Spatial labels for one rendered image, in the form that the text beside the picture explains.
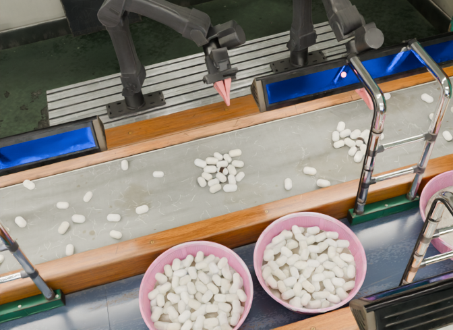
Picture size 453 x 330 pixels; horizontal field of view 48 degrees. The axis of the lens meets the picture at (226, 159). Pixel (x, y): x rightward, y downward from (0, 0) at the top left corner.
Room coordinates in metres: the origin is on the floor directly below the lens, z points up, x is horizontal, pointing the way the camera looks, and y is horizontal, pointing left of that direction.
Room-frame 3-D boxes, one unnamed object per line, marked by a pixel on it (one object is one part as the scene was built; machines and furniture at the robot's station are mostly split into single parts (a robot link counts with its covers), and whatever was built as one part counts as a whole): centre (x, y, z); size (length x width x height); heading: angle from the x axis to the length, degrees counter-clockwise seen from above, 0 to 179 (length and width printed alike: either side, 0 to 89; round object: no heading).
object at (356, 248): (0.59, -0.17, 0.72); 0.27 x 0.27 x 0.10
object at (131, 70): (1.30, 0.27, 0.92); 0.07 x 0.06 x 0.33; 166
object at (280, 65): (1.43, -0.30, 0.71); 0.20 x 0.07 x 0.08; 102
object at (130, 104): (1.31, 0.29, 0.71); 0.20 x 0.07 x 0.08; 102
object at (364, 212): (0.84, -0.40, 0.90); 0.20 x 0.19 x 0.45; 100
